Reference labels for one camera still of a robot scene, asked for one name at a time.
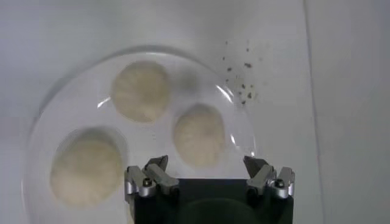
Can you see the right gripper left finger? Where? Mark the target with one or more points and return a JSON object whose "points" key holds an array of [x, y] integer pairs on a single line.
{"points": [[161, 179]]}

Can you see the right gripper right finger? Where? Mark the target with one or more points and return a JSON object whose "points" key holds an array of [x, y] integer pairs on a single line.
{"points": [[262, 179]]}

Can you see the white steamed baozi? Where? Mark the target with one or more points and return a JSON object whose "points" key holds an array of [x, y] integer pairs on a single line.
{"points": [[199, 135], [86, 170], [140, 91]]}

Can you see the white round plate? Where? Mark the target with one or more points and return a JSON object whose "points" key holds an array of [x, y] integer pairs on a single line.
{"points": [[146, 143]]}

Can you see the dark crumbs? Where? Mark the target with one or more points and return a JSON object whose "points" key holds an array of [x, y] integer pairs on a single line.
{"points": [[248, 64]]}

